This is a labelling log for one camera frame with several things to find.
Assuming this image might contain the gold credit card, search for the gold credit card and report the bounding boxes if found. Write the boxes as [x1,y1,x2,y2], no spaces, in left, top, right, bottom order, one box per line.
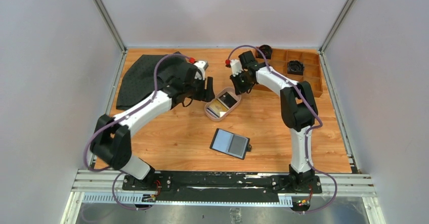
[208,100,229,118]

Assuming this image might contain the pink oval plastic tray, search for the pink oval plastic tray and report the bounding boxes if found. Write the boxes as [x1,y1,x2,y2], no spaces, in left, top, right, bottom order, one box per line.
[204,87,241,122]

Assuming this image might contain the aluminium frame rail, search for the aluminium frame rail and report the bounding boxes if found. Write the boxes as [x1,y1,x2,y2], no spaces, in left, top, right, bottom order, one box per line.
[62,170,385,223]

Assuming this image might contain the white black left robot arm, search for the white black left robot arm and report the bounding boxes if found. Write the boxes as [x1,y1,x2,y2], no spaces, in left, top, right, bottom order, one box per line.
[85,58,214,190]

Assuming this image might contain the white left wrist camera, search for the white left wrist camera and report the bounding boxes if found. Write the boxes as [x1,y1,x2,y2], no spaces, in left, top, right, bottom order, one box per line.
[194,60,208,81]

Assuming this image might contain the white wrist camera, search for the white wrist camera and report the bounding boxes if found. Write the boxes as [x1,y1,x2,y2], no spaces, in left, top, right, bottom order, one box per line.
[194,60,208,81]
[229,59,243,77]

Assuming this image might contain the black VIP credit card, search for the black VIP credit card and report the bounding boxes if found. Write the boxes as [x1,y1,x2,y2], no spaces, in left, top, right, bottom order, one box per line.
[219,92,238,108]

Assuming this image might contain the black leather card holder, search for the black leather card holder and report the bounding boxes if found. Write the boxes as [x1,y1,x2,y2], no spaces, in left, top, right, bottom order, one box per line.
[209,128,252,160]

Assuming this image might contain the rolled dark belt top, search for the rolled dark belt top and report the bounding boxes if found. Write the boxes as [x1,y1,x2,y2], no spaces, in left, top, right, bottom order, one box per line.
[256,44,273,60]

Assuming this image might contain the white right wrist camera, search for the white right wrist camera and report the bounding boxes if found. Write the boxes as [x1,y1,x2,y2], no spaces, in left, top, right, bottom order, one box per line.
[229,59,243,77]

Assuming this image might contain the dark green dotted cloth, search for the dark green dotted cloth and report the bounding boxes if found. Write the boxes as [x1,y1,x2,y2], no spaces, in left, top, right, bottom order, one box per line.
[116,52,189,110]

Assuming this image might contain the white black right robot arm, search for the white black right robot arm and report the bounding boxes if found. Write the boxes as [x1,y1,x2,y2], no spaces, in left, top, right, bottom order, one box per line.
[225,51,319,193]

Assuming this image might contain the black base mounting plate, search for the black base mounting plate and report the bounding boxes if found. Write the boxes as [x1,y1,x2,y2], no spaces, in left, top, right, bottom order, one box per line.
[122,171,322,203]

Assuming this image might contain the wooden compartment organizer box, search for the wooden compartment organizer box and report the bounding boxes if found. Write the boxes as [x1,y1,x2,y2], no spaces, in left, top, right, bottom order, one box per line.
[260,44,323,98]

